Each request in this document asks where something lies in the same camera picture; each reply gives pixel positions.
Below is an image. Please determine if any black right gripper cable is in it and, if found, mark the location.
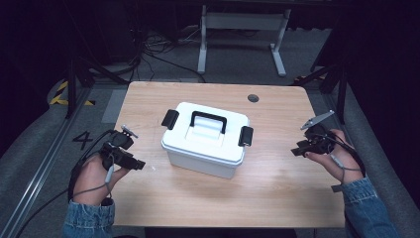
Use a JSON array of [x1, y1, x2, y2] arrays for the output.
[[313, 131, 367, 178]]

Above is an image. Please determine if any bundle of black floor cables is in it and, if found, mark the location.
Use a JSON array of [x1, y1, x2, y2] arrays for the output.
[[130, 28, 207, 84]]

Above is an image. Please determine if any black lid handle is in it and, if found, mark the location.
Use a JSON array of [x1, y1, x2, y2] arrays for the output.
[[189, 110, 228, 135]]

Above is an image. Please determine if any black tripod stand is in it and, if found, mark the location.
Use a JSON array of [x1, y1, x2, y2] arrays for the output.
[[64, 54, 131, 120], [291, 60, 350, 126]]

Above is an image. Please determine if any white lidded storage box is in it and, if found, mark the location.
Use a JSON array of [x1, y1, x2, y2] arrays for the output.
[[160, 101, 252, 167]]

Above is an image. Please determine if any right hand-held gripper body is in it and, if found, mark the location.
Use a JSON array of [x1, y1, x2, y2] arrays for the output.
[[299, 109, 337, 157]]

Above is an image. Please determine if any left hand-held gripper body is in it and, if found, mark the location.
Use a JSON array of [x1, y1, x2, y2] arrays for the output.
[[99, 124, 140, 172]]

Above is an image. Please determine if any metal floor rail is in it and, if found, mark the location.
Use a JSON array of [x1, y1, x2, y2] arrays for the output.
[[0, 86, 95, 238]]

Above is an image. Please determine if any white plastic storage box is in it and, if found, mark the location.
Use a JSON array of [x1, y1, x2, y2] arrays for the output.
[[163, 145, 246, 179]]

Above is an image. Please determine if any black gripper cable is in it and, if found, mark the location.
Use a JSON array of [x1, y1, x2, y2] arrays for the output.
[[14, 129, 117, 238], [313, 131, 367, 178]]

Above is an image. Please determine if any person's right hand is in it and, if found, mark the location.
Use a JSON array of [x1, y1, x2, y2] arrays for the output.
[[304, 128, 365, 184]]

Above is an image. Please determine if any grey left gripper cable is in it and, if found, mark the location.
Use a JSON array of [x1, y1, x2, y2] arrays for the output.
[[72, 152, 116, 200]]

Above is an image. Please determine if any black box latch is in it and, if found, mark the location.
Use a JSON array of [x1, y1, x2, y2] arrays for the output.
[[160, 109, 180, 131], [238, 125, 255, 148]]

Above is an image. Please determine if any grey right gripper cable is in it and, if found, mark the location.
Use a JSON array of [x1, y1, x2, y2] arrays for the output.
[[329, 153, 364, 185]]

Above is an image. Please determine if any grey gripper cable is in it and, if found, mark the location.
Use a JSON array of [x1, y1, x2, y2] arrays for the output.
[[329, 153, 364, 185], [72, 152, 116, 200]]

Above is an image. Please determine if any yellow black hazard tape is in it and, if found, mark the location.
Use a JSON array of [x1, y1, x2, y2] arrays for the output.
[[49, 79, 97, 107]]

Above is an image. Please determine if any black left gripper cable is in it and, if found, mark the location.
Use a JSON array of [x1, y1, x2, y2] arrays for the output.
[[14, 129, 117, 238]]

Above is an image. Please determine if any white metal stand frame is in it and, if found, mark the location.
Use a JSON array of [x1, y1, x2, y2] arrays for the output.
[[196, 4, 292, 78]]

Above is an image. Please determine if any person's left hand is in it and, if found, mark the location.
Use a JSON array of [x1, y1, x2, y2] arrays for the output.
[[72, 153, 131, 206]]

